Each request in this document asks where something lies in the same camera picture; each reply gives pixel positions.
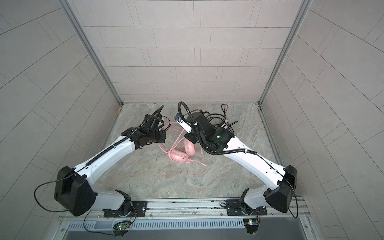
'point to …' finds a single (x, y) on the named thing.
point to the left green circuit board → (122, 227)
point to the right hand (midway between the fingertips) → (188, 125)
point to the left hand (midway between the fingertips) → (168, 133)
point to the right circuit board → (251, 223)
